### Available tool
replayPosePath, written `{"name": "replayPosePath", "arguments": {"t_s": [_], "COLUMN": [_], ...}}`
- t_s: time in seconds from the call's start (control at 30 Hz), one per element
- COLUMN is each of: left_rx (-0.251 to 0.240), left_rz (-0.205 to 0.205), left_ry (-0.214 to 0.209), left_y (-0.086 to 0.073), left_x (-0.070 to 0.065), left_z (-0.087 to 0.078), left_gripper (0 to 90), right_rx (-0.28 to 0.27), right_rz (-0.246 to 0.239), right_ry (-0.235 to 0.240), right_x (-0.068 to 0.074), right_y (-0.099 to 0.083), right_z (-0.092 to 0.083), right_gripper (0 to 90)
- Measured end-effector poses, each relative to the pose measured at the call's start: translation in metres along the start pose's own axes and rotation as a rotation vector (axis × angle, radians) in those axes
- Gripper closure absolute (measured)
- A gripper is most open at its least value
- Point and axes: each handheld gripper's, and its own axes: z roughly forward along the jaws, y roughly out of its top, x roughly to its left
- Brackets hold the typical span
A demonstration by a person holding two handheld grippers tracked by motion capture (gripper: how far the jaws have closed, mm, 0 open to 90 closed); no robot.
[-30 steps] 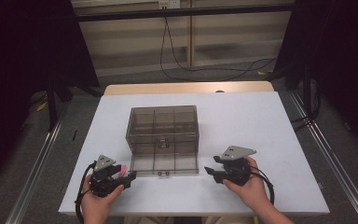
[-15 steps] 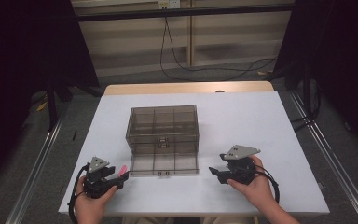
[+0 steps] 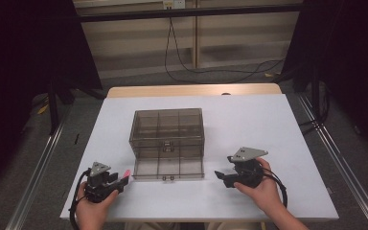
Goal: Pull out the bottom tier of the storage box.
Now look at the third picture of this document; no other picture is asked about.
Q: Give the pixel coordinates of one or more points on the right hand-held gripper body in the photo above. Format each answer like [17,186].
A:
[247,172]

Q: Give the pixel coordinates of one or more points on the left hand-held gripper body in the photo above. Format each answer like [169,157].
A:
[97,185]

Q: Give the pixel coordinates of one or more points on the small pink eraser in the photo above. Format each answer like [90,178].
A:
[126,173]

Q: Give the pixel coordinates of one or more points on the smoky transparent bottom drawer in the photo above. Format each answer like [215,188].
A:
[147,167]

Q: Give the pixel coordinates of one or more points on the smoky transparent drawer cabinet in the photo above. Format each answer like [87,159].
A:
[147,127]

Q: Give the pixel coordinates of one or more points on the person's left hand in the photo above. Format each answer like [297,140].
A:
[92,211]

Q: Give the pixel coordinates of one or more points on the person's right hand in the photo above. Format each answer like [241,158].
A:
[265,193]

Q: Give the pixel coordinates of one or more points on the smoky transparent middle drawer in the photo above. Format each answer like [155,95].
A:
[147,152]

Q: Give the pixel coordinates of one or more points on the smoky transparent top drawer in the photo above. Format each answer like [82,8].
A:
[188,127]

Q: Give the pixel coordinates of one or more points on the black metal stand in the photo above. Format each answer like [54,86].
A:
[315,96]
[53,108]

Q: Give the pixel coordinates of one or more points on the black curtain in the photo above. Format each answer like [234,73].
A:
[19,64]
[348,64]

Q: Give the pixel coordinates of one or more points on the black horizontal metal bar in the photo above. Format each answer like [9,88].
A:
[188,13]

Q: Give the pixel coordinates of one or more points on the metal floor rail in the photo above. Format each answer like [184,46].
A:
[341,159]
[35,179]

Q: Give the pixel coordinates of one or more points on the white wall power outlet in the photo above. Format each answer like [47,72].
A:
[174,4]

